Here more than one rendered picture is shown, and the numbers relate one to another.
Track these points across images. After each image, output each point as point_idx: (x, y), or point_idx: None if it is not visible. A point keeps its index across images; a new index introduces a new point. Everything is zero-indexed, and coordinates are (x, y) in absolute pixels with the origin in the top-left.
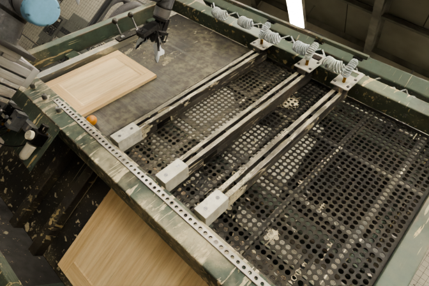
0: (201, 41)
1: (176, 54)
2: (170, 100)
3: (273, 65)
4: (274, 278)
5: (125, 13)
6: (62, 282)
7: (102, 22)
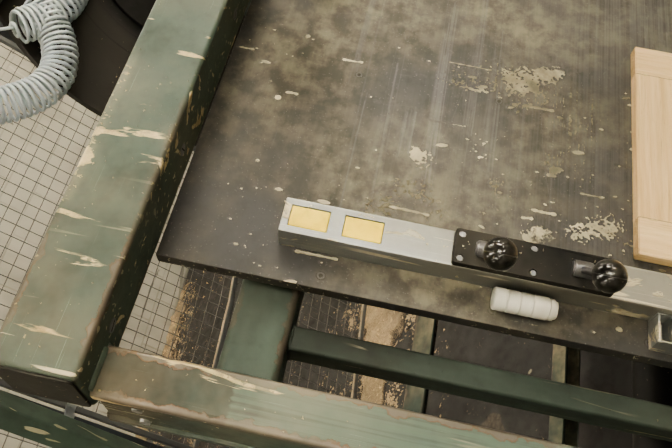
0: (334, 47)
1: (475, 72)
2: None
3: None
4: (210, 364)
5: (385, 436)
6: None
7: None
